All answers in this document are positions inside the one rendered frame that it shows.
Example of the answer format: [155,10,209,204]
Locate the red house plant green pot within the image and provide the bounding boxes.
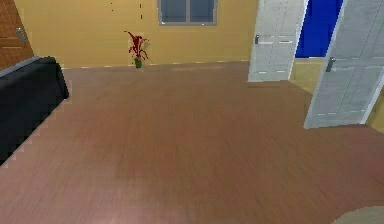
[124,30,151,70]

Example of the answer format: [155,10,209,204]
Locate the grey framed window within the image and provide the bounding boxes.
[157,0,219,27]

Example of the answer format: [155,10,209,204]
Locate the white panelled door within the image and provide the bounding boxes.
[303,0,384,130]
[247,0,310,83]

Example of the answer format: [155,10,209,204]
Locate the black sofa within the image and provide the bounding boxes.
[0,55,70,167]

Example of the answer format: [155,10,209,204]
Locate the brown wooden door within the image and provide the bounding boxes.
[0,0,35,72]

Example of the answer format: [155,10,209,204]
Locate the beige round table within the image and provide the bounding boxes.
[331,205,384,224]

